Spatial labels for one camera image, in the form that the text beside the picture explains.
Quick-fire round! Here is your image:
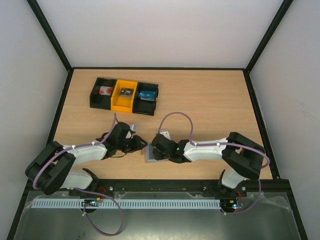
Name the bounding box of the left black bin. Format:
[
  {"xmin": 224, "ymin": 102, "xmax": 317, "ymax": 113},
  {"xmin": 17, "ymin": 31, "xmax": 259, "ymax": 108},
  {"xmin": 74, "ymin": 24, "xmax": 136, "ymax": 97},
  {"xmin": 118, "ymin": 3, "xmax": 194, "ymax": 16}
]
[{"xmin": 89, "ymin": 77, "xmax": 117, "ymax": 110}]

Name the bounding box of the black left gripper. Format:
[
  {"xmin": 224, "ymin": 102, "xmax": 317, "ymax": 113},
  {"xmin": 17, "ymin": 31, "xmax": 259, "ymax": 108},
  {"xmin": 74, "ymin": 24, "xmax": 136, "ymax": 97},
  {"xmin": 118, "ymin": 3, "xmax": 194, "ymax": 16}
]
[{"xmin": 117, "ymin": 135, "xmax": 148, "ymax": 154}]

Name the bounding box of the right black bin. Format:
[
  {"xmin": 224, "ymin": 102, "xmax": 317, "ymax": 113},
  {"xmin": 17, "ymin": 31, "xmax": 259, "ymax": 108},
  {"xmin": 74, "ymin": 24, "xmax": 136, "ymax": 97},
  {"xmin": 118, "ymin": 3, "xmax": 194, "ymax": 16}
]
[{"xmin": 132, "ymin": 82, "xmax": 159, "ymax": 116}]

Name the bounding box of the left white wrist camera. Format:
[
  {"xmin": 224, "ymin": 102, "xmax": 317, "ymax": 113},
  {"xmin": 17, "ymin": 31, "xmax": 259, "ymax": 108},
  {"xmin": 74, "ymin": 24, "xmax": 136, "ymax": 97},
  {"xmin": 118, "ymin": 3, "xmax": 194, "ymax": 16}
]
[{"xmin": 129, "ymin": 124, "xmax": 138, "ymax": 134}]

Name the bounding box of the light blue cable duct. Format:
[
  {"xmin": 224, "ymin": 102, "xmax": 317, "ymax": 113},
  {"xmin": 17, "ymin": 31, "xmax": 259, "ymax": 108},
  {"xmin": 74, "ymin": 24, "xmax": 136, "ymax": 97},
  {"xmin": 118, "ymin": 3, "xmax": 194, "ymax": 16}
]
[{"xmin": 31, "ymin": 198, "xmax": 221, "ymax": 210}]

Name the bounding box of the blue VIP card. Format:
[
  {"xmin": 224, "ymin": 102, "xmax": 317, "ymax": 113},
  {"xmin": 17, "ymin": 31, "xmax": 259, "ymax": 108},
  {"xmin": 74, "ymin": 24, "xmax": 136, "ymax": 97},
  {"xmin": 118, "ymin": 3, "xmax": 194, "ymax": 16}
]
[{"xmin": 138, "ymin": 90, "xmax": 156, "ymax": 101}]

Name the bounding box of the black aluminium frame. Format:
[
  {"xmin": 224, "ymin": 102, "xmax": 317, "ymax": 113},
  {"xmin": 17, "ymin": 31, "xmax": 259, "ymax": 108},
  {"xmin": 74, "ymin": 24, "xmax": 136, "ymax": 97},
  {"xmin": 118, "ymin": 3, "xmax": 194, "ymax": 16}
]
[{"xmin": 0, "ymin": 0, "xmax": 320, "ymax": 240}]

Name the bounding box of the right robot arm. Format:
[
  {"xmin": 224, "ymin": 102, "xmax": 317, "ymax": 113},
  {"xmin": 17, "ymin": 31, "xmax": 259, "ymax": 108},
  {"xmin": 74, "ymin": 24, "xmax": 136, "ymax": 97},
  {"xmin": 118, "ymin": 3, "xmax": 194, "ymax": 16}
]
[{"xmin": 151, "ymin": 132, "xmax": 270, "ymax": 196}]

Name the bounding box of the dark card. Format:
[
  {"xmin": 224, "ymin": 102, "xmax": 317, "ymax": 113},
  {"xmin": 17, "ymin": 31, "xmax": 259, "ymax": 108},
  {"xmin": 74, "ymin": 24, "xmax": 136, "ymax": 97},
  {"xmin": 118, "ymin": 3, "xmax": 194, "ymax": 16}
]
[{"xmin": 119, "ymin": 87, "xmax": 134, "ymax": 98}]

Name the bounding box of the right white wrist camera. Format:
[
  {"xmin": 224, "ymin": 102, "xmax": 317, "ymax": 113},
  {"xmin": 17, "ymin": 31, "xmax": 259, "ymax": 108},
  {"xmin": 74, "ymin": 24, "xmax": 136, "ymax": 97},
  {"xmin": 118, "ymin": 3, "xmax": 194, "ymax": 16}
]
[{"xmin": 159, "ymin": 130, "xmax": 171, "ymax": 140}]

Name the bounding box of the white red card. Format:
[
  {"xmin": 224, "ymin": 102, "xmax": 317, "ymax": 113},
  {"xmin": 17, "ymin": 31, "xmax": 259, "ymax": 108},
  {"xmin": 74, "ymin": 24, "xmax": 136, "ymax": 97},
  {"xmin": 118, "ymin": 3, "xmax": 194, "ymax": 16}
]
[{"xmin": 98, "ymin": 86, "xmax": 113, "ymax": 96}]

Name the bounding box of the metal front plate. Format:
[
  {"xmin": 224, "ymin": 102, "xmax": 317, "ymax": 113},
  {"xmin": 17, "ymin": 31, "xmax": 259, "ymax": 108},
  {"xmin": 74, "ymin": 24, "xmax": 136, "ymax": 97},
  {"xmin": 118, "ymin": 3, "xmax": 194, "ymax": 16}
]
[{"xmin": 14, "ymin": 192, "xmax": 300, "ymax": 240}]

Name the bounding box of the black bin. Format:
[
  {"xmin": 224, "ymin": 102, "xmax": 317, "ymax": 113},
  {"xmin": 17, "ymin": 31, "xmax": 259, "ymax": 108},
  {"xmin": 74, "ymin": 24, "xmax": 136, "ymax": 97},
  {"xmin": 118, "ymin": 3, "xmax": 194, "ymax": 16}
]
[
  {"xmin": 132, "ymin": 82, "xmax": 159, "ymax": 116},
  {"xmin": 89, "ymin": 77, "xmax": 117, "ymax": 110}
]

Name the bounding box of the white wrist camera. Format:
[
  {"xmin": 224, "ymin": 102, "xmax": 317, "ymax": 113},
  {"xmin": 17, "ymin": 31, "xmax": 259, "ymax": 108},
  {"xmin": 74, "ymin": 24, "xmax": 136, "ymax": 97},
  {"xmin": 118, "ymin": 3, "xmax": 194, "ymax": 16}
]
[
  {"xmin": 159, "ymin": 130, "xmax": 171, "ymax": 140},
  {"xmin": 129, "ymin": 124, "xmax": 138, "ymax": 134}
]

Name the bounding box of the yellow bin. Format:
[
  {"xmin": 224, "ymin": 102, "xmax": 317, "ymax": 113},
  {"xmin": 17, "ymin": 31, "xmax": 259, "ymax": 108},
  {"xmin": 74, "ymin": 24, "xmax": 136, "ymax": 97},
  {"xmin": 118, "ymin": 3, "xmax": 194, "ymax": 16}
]
[{"xmin": 111, "ymin": 79, "xmax": 138, "ymax": 113}]

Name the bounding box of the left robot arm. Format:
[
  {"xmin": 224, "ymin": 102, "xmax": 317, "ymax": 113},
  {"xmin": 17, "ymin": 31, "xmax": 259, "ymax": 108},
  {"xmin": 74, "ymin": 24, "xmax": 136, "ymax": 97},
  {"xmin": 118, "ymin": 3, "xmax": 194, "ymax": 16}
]
[{"xmin": 25, "ymin": 120, "xmax": 148, "ymax": 195}]

